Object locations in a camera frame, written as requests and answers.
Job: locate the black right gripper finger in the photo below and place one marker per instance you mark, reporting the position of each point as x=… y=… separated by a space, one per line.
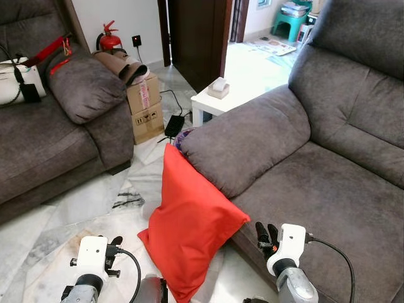
x=273 y=233
x=261 y=231

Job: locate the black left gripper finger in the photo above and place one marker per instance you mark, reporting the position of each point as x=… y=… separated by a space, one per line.
x=116 y=240

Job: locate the red pillow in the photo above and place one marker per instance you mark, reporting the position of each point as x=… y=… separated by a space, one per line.
x=189 y=221

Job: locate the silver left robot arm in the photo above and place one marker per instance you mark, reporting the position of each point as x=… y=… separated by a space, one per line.
x=85 y=290

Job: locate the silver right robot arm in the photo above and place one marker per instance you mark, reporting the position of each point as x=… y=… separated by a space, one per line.
x=293 y=284

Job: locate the grey fabric sofa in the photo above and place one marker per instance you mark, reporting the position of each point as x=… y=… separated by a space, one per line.
x=50 y=139
x=315 y=164

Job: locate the robot left leg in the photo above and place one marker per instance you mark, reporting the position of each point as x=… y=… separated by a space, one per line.
x=151 y=289

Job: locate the robot leg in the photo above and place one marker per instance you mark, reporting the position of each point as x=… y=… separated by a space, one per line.
x=151 y=289
x=255 y=300

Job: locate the robot right leg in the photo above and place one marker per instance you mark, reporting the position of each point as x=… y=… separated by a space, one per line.
x=255 y=300

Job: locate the cardboard box with black symbols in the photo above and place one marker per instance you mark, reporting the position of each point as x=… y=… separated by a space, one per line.
x=148 y=124

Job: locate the black power adapter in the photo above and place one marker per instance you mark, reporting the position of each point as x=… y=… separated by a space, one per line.
x=174 y=125

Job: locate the white side table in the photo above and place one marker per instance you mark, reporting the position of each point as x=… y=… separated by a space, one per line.
x=205 y=104

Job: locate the cardboard box with pink label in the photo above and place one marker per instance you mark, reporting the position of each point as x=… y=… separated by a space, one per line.
x=144 y=95

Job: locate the beige tissue box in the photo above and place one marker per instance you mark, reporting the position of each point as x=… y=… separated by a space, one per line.
x=218 y=88

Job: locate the brown rolled cloth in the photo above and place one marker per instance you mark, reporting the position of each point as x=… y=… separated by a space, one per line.
x=120 y=65

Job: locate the newspaper sheets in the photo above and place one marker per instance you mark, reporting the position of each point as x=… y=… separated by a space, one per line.
x=271 y=46

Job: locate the red fire extinguisher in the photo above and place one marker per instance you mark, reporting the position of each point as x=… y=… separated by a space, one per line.
x=110 y=40

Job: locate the dark wooden door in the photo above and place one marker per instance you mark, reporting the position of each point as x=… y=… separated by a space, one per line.
x=196 y=38

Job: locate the teal plastic stool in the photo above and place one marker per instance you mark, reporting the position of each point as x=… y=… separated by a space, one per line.
x=289 y=23

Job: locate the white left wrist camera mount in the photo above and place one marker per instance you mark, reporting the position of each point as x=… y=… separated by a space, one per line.
x=93 y=255

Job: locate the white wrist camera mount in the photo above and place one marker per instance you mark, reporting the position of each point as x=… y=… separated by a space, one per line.
x=93 y=255
x=291 y=243

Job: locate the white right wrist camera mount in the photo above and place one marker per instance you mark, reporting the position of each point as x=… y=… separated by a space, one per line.
x=291 y=243

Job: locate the black wall socket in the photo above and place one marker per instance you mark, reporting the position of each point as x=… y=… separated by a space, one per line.
x=136 y=40

